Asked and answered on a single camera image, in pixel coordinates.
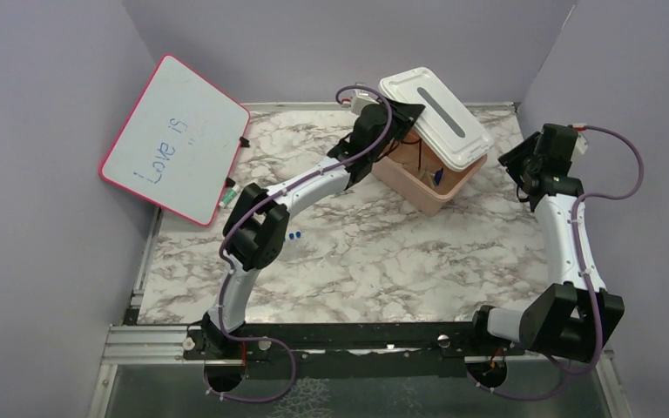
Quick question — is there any black wire tripod stand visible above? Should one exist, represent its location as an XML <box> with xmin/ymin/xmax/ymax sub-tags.
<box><xmin>417</xmin><ymin>139</ymin><xmax>423</xmax><ymax>172</ymax></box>

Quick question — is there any white plastic lid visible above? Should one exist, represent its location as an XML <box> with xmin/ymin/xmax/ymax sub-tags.
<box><xmin>379</xmin><ymin>67</ymin><xmax>494</xmax><ymax>172</ymax></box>

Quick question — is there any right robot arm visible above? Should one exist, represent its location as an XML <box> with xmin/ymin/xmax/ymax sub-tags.
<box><xmin>467</xmin><ymin>124</ymin><xmax>625</xmax><ymax>363</ymax></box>

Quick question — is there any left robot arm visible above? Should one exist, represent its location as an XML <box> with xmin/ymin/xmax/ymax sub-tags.
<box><xmin>199</xmin><ymin>98</ymin><xmax>425</xmax><ymax>358</ymax></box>

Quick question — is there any pink plastic bin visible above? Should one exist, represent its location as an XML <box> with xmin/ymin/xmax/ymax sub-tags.
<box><xmin>372</xmin><ymin>131</ymin><xmax>487</xmax><ymax>216</ymax></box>

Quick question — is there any green whiteboard marker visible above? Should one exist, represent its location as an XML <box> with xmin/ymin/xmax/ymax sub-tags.
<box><xmin>219</xmin><ymin>185</ymin><xmax>240</xmax><ymax>208</ymax></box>

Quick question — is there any pink-framed whiteboard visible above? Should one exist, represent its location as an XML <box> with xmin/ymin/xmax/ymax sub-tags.
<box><xmin>98</xmin><ymin>55</ymin><xmax>251</xmax><ymax>226</ymax></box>

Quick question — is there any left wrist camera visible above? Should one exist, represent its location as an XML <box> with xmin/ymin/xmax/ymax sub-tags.
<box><xmin>345</xmin><ymin>89</ymin><xmax>379</xmax><ymax>115</ymax></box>

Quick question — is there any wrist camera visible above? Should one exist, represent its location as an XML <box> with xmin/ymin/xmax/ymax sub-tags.
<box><xmin>345</xmin><ymin>89</ymin><xmax>379</xmax><ymax>115</ymax></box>
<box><xmin>568</xmin><ymin>124</ymin><xmax>589</xmax><ymax>158</ymax></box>

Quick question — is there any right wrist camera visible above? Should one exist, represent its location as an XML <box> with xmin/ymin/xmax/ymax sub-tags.
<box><xmin>568</xmin><ymin>124</ymin><xmax>589</xmax><ymax>158</ymax></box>

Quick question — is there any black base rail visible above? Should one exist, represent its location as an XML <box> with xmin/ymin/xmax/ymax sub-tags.
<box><xmin>103</xmin><ymin>320</ymin><xmax>607</xmax><ymax>382</ymax></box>

